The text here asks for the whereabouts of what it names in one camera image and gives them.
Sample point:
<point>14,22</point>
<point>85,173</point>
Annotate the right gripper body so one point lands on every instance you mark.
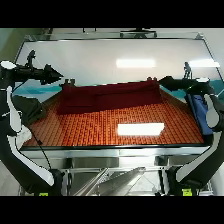
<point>170,83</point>

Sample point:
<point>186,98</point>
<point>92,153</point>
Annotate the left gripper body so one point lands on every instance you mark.
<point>50,74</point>

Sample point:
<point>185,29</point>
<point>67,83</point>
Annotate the dark red T-shirt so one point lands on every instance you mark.
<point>110,96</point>

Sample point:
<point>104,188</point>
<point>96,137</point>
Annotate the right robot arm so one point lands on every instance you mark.
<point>208,160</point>

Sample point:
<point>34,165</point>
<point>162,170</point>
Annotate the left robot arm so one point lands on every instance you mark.
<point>13,160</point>

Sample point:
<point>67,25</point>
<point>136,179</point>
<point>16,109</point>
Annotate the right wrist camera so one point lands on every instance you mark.
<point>187,70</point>

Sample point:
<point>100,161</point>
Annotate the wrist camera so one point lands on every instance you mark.
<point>187,70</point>
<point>31,60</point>

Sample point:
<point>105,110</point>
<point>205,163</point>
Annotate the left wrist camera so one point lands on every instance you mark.
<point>31,60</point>

